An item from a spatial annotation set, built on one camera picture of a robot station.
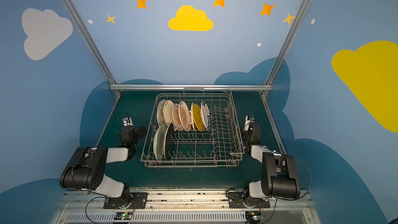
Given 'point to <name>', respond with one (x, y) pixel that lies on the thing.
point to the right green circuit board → (253, 216)
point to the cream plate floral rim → (167, 113)
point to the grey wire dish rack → (221, 147)
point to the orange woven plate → (192, 120)
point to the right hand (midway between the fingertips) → (243, 125)
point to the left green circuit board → (123, 215)
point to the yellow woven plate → (197, 113)
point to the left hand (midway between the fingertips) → (137, 126)
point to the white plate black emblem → (160, 118)
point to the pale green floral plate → (158, 142)
